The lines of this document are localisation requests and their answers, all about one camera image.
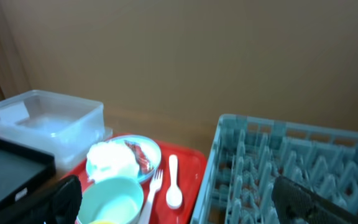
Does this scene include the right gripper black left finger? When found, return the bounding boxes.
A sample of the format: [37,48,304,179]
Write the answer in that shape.
[0,175,82,224]

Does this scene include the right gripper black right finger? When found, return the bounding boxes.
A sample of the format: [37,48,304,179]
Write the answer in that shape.
[272,176,358,224]

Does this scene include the mint green bowl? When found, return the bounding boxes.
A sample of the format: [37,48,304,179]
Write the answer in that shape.
[76,177,144,224]

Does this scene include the white napkin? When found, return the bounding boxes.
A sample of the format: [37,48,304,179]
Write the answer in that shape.
[86,142,140,183]

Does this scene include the red snack wrapper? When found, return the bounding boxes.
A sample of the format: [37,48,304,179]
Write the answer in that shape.
[124,140,153,174]

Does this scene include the yellow plastic cup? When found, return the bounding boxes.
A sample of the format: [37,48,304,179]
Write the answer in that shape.
[89,220,115,224]

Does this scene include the black waste tray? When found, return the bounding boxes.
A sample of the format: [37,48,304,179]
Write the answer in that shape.
[0,139,56,210]

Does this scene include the grey dishwasher rack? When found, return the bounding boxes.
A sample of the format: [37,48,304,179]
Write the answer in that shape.
[190,114,358,223]

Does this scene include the clear plastic waste bin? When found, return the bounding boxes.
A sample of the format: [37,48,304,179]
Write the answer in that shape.
[0,90,112,171]

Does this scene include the white plastic fork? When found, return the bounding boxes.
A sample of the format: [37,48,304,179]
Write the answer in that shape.
[138,169,163,224]

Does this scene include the light blue plate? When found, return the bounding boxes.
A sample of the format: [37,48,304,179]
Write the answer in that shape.
[103,135,162,183]

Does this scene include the red serving tray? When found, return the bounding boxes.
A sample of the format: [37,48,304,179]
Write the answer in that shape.
[69,140,206,223]

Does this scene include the white plastic spoon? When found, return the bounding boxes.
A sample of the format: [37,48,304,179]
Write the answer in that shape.
[166,154,183,210]

